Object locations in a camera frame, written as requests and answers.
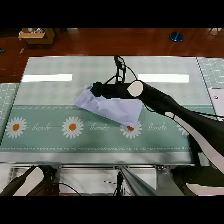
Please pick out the white board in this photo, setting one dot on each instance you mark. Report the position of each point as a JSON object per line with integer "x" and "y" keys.
{"x": 218, "y": 100}

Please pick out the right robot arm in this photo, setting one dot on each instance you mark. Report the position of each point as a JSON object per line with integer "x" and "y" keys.
{"x": 163, "y": 101}

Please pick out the light blue shirt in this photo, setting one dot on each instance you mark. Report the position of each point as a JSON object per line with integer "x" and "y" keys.
{"x": 116, "y": 110}

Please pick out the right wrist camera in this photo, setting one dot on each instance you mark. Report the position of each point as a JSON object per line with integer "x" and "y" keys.
{"x": 119, "y": 65}

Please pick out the silver frame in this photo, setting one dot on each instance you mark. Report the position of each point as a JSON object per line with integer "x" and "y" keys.
{"x": 137, "y": 185}

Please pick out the blue round object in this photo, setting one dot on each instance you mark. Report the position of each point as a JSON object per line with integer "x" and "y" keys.
{"x": 176, "y": 36}

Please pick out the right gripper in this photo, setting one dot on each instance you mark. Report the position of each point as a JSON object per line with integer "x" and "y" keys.
{"x": 103, "y": 90}

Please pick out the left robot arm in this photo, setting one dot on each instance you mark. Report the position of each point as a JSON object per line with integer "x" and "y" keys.
{"x": 16, "y": 185}

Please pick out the wooden box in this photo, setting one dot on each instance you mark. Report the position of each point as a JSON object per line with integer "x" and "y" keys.
{"x": 36, "y": 36}

